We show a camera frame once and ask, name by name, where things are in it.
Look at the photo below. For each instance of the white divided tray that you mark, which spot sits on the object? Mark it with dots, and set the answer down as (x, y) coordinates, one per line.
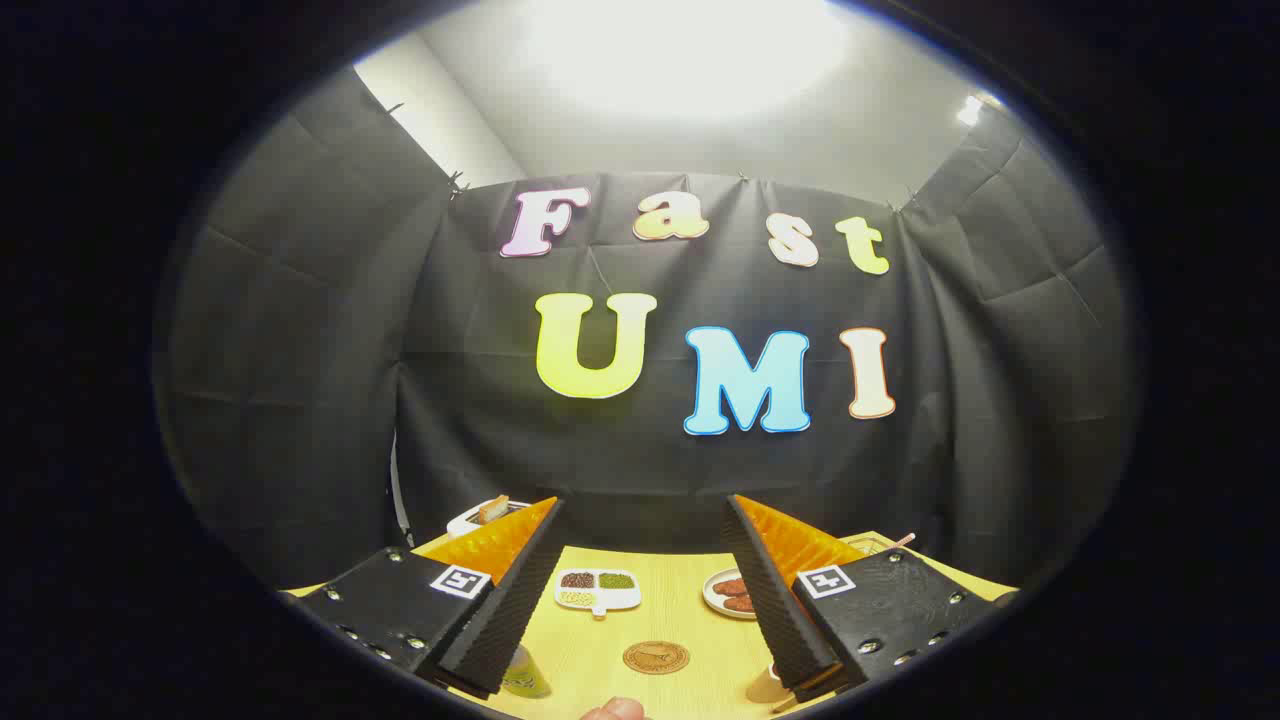
(598, 601)

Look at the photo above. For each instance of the white toaster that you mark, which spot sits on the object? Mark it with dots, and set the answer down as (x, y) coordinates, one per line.
(468, 522)

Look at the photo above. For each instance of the toast bread slice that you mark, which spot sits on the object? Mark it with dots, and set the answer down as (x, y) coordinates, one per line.
(492, 510)

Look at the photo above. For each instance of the silver juice bottle green label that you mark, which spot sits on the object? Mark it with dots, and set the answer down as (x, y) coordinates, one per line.
(526, 678)

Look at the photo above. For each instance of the dark brown beans pile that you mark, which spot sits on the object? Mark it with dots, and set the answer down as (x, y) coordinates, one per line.
(577, 580)

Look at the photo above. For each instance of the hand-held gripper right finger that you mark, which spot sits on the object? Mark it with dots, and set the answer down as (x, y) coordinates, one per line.
(770, 600)

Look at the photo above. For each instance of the wooden table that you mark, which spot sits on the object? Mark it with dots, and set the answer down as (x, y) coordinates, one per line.
(680, 620)

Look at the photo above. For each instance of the pale yellow beans pile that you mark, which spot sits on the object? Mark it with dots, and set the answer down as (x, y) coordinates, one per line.
(577, 598)

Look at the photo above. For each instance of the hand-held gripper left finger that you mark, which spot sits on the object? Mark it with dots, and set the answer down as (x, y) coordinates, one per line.
(510, 610)

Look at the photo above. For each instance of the green beans pile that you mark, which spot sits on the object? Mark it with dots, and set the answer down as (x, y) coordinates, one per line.
(615, 580)

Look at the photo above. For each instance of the black backdrop cloth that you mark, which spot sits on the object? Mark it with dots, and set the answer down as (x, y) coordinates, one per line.
(480, 400)

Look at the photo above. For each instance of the round cork coaster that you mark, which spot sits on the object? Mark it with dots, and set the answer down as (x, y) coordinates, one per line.
(656, 657)

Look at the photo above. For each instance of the brown meat piece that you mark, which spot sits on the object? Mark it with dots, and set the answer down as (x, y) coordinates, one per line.
(730, 586)
(741, 603)

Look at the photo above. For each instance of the white oval plate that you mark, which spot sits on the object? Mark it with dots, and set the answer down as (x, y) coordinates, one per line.
(714, 598)

